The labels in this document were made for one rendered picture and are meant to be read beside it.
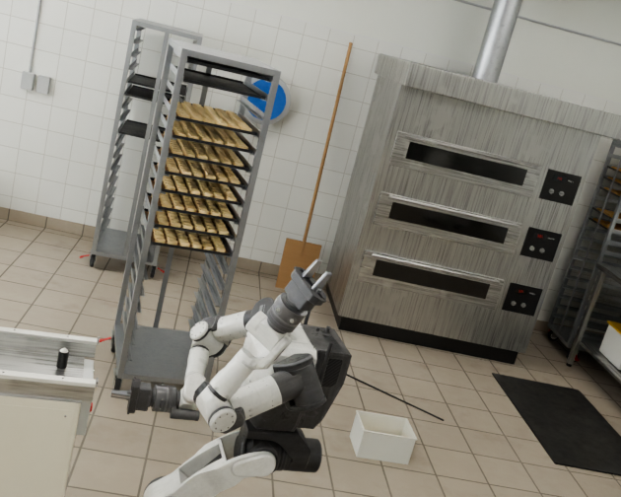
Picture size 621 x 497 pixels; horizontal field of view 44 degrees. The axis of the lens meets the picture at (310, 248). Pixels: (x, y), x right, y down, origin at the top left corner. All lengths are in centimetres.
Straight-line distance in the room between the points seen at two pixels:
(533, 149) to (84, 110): 346
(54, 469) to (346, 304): 352
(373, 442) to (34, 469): 211
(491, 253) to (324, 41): 212
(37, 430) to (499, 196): 402
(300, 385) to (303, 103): 431
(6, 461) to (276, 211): 434
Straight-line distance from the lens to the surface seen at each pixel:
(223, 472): 257
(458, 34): 652
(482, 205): 569
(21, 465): 253
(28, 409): 243
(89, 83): 642
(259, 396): 220
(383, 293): 571
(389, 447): 421
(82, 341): 266
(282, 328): 205
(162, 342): 456
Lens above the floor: 202
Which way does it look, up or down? 15 degrees down
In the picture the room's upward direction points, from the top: 14 degrees clockwise
